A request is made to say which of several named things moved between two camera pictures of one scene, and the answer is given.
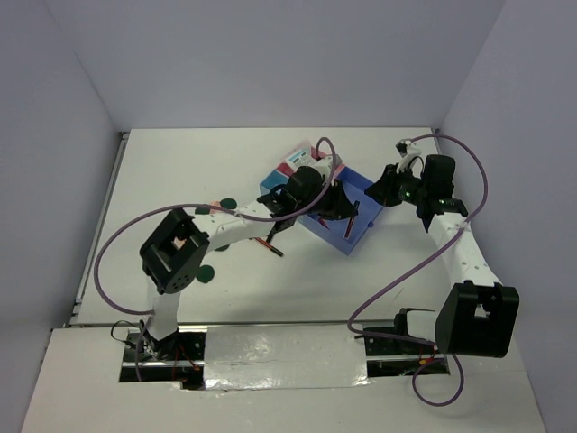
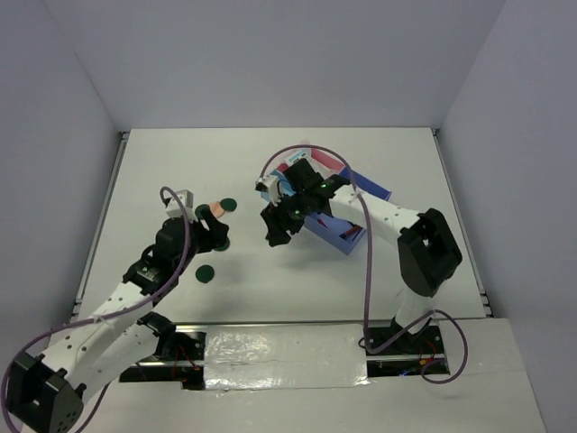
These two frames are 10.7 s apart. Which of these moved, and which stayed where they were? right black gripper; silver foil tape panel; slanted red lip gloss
Moved: right black gripper
Stayed: silver foil tape panel; slanted red lip gloss
